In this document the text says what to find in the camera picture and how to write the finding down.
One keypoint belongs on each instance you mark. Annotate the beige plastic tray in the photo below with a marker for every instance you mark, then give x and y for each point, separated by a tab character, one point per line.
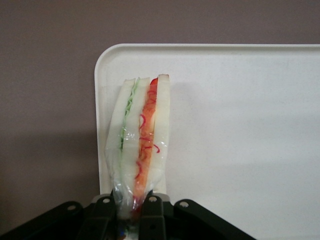
237	125

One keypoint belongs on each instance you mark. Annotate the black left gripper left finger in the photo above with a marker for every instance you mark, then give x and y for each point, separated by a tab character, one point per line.
103	220

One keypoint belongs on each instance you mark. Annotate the triangle sandwich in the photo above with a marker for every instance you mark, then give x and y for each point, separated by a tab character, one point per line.
145	140

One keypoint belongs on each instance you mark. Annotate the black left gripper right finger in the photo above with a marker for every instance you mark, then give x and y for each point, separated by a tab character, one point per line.
152	220

